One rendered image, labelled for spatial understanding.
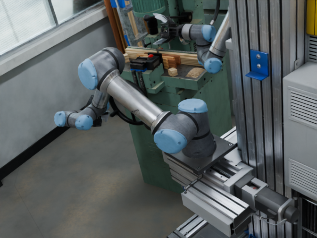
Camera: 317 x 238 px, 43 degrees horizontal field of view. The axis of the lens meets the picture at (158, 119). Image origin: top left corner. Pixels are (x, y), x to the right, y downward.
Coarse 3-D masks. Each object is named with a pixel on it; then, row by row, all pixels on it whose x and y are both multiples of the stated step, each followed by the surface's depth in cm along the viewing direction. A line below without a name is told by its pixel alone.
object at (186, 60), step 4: (128, 52) 248; (132, 52) 247; (136, 52) 246; (140, 52) 245; (128, 56) 250; (132, 56) 248; (136, 56) 246; (180, 56) 229; (184, 60) 227; (188, 60) 226; (192, 60) 224; (196, 60) 223; (188, 64) 227; (192, 64) 226; (196, 64) 224
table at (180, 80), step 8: (128, 64) 243; (184, 64) 229; (128, 72) 235; (184, 72) 220; (208, 72) 219; (168, 80) 221; (176, 80) 218; (184, 80) 214; (192, 80) 211; (200, 80) 213; (152, 88) 218; (160, 88) 221; (184, 88) 218; (192, 88) 214
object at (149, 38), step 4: (160, 28) 236; (148, 36) 228; (152, 36) 227; (156, 36) 226; (160, 36) 230; (148, 40) 229; (152, 40) 227; (156, 40) 227; (152, 44) 229; (160, 44) 231; (152, 48) 230; (156, 48) 229
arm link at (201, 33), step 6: (192, 30) 189; (198, 30) 187; (204, 30) 186; (210, 30) 185; (192, 36) 190; (198, 36) 188; (204, 36) 186; (210, 36) 186; (198, 42) 190; (204, 42) 189; (210, 42) 191
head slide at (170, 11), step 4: (164, 0) 224; (168, 0) 224; (172, 0) 227; (168, 4) 225; (172, 4) 228; (168, 8) 226; (172, 8) 229; (176, 8) 232; (164, 12) 229; (168, 12) 227; (172, 12) 229; (176, 12) 233; (160, 20) 233; (176, 20) 234; (176, 36) 237
